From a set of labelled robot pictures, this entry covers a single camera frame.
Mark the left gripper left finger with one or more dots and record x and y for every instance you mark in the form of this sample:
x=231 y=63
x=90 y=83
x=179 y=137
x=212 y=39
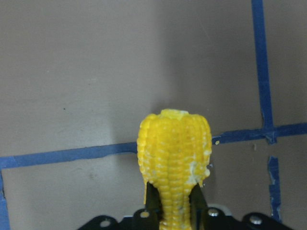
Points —
x=153 y=205

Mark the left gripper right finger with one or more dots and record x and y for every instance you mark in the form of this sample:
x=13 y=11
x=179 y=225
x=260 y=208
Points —
x=198 y=205

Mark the yellow corn cob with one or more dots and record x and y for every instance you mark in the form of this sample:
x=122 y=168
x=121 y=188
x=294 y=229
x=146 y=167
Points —
x=173 y=150

